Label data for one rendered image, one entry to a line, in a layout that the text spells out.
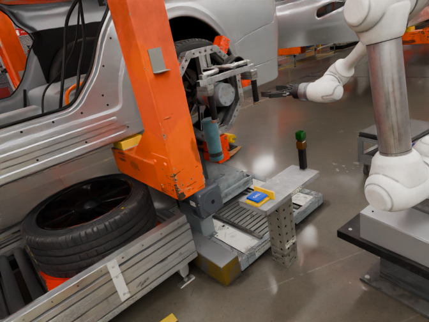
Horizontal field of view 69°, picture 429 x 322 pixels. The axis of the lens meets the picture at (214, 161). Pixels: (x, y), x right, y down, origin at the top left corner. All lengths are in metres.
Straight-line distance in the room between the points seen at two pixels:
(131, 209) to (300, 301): 0.90
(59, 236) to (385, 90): 1.41
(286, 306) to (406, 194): 0.75
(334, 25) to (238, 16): 1.96
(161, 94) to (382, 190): 0.89
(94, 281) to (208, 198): 0.70
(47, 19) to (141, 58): 2.35
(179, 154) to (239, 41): 1.17
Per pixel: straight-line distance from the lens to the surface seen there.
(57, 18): 3.58
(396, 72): 1.15
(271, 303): 1.62
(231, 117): 2.07
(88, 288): 1.49
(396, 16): 1.12
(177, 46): 1.91
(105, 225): 1.53
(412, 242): 1.36
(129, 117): 1.82
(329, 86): 1.58
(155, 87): 1.29
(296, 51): 5.93
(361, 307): 1.61
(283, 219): 1.58
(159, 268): 1.63
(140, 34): 1.28
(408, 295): 1.68
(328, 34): 4.15
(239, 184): 2.25
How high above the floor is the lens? 1.21
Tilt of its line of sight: 23 degrees down
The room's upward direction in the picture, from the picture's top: 12 degrees counter-clockwise
